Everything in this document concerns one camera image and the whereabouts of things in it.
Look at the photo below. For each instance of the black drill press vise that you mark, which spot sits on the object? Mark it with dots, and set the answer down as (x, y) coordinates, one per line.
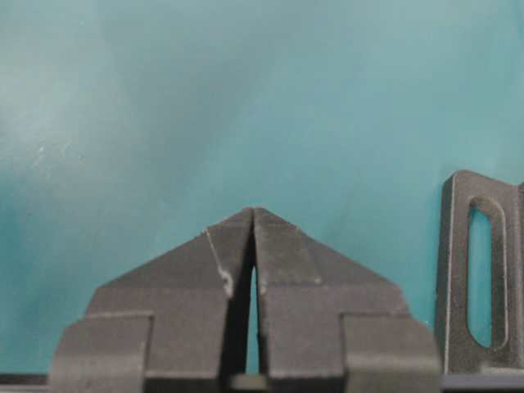
(502, 203)

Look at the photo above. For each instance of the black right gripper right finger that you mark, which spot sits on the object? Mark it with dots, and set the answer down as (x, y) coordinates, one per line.
(329, 324)

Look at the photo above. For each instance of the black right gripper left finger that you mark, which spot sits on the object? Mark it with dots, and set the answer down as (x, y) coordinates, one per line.
(175, 324)

